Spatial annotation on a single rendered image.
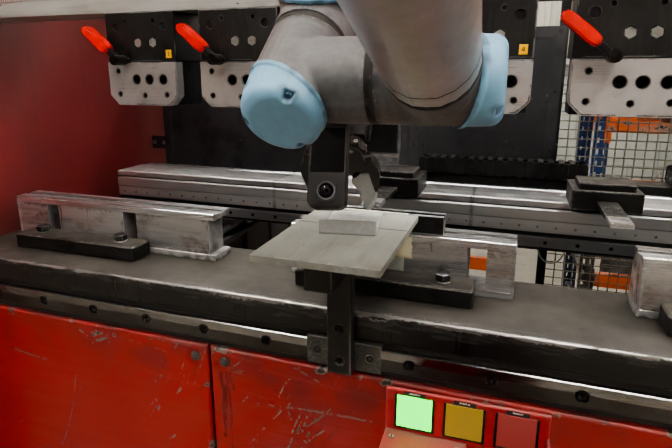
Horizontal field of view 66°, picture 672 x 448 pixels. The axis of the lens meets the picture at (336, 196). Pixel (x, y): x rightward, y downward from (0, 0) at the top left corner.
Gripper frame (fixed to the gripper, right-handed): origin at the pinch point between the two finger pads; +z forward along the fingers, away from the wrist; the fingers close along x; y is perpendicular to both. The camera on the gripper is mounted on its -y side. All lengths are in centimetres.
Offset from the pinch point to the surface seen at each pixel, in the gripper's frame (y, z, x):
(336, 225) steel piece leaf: -1.1, 3.3, 1.6
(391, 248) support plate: -5.8, 1.3, -7.0
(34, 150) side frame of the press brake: 29, 23, 82
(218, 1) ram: 32.0, -13.2, 24.9
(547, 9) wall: 374, 212, -104
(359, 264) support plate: -11.1, -3.0, -3.5
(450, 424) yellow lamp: -25.4, 10.4, -15.7
